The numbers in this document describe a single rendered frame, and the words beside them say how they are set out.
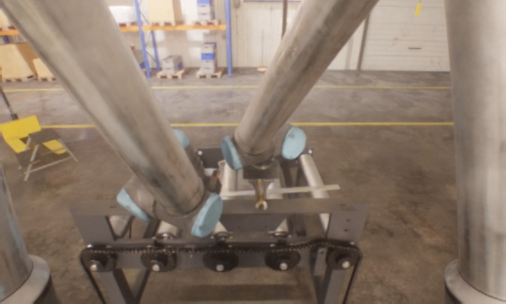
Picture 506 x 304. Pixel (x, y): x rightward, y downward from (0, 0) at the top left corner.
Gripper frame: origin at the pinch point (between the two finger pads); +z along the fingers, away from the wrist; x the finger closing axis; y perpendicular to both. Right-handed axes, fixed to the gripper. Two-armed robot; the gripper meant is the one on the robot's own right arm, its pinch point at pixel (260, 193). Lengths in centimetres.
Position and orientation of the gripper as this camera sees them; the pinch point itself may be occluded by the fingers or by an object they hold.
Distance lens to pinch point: 97.3
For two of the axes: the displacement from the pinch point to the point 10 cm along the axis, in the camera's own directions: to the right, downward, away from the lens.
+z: 0.0, 8.8, 4.7
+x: 10.0, -0.1, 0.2
